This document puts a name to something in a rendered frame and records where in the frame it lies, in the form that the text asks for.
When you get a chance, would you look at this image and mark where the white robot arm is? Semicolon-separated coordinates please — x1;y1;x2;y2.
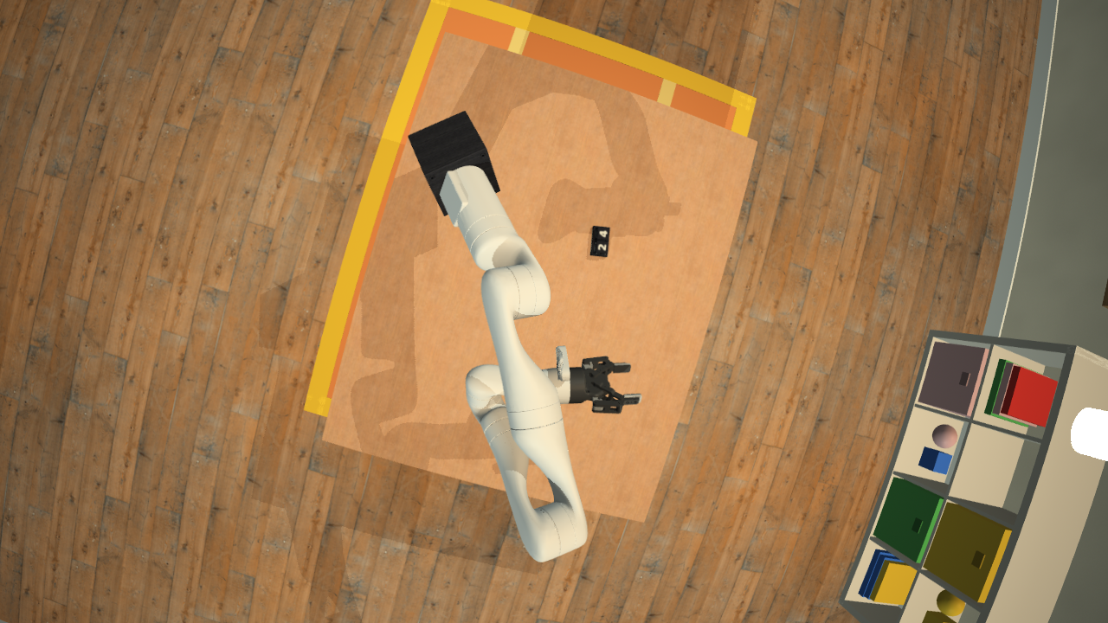
440;166;588;562

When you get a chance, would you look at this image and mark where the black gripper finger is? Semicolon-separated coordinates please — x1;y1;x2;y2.
592;380;642;413
582;356;630;378

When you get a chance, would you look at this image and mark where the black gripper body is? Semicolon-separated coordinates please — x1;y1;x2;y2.
570;367;611;404

